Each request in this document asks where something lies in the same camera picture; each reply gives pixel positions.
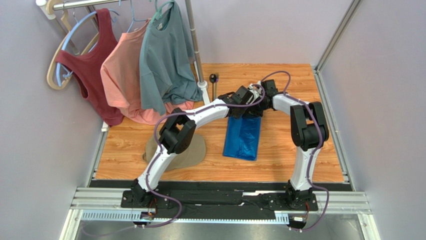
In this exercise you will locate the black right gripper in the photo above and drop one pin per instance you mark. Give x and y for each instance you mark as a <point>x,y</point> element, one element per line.
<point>259,108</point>

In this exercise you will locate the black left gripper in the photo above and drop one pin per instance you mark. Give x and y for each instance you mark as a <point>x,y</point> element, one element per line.
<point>239,115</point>

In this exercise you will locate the blue cloth napkin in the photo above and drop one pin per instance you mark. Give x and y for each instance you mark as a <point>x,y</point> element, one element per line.
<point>242,138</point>

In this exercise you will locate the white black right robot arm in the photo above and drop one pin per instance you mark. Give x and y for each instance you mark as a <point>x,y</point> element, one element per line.
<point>309,131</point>

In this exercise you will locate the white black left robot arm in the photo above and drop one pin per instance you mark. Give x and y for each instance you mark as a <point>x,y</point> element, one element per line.
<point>178,130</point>

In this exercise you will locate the black spoon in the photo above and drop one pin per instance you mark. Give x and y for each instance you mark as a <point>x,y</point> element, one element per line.
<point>214,78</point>

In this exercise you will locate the white clothes rack foot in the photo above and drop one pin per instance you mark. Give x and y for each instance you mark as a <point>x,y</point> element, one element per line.
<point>203,90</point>

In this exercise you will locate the beige baseball cap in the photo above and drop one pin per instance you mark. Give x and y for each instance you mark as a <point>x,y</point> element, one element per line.
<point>192,156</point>

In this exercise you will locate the teal t-shirt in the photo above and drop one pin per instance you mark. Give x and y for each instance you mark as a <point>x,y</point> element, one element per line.
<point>166,56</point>

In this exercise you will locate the teal clothes hanger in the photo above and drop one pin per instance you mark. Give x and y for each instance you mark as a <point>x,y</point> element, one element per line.
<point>159,9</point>

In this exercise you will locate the pink t-shirt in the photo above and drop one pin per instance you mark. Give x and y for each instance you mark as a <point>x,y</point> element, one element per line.
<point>137,94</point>

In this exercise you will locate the maroon tank top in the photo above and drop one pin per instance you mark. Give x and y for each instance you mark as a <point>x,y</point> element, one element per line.
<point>86,69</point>

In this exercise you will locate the light blue clothes hanger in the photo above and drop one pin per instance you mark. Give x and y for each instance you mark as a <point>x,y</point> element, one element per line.
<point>90,16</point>

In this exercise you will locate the metal clothes rack pole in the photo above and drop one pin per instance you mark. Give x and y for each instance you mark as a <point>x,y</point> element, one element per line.
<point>49,7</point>

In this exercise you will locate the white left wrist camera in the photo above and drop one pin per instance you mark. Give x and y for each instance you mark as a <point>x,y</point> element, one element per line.
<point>256,93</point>

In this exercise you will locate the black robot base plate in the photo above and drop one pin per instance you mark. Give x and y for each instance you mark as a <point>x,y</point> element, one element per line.
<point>275,201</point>

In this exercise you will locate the aluminium frame rail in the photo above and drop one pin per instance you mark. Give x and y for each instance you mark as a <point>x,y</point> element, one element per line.
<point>104,204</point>

